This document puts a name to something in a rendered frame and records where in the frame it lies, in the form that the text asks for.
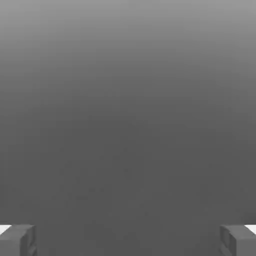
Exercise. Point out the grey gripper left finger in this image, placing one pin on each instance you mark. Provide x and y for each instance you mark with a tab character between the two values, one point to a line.
16	241

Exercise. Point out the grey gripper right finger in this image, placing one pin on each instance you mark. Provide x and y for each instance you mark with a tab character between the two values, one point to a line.
240	241

